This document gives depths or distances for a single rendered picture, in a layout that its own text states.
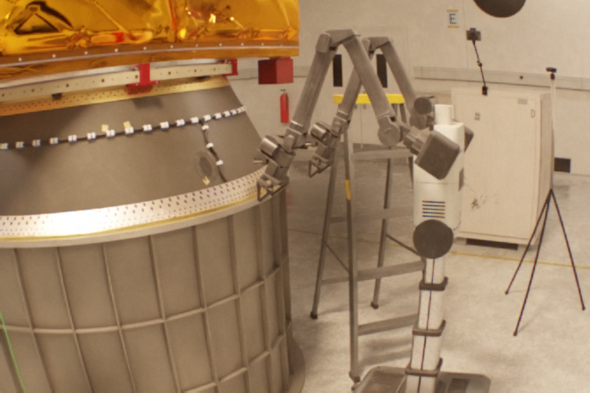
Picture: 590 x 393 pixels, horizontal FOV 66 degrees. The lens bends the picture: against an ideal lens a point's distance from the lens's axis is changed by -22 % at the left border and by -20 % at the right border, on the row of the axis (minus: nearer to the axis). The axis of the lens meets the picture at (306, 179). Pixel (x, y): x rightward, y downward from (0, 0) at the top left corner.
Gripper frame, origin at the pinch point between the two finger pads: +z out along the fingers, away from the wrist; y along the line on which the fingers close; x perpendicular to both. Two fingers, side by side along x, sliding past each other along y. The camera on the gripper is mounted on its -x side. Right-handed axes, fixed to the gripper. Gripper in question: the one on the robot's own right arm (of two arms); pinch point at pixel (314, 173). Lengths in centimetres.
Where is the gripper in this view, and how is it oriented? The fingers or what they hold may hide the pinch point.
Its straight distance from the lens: 245.2
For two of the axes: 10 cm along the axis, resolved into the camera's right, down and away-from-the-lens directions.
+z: -4.3, 8.2, 3.7
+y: -4.1, 1.9, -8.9
